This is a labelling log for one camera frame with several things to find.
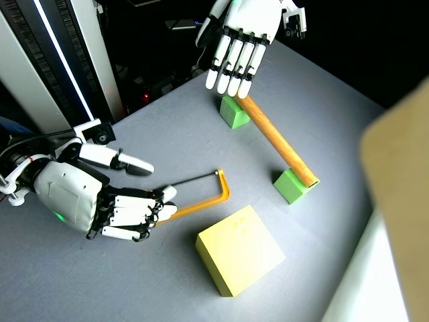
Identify grey table cloth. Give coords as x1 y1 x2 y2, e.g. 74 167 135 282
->
0 38 385 322

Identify white panel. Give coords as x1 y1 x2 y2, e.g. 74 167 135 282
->
320 207 414 322

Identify wooden dowel rod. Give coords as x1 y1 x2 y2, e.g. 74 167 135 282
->
235 95 318 187

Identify flat grey device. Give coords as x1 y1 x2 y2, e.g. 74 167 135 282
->
165 19 198 32

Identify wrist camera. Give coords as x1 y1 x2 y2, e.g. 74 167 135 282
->
282 5 308 41
72 118 117 146

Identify white robot body column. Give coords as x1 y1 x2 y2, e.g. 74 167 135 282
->
0 0 127 135

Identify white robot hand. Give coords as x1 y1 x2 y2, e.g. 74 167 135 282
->
33 142 178 243
195 0 286 100

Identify yellow frame hacksaw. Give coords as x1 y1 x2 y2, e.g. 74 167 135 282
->
155 168 232 226

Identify tan board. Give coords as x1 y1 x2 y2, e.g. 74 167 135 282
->
359 76 429 322

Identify green support block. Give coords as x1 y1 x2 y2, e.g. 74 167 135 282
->
273 168 321 205
219 95 251 129

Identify yellow square block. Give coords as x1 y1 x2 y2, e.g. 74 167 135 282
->
194 204 287 299

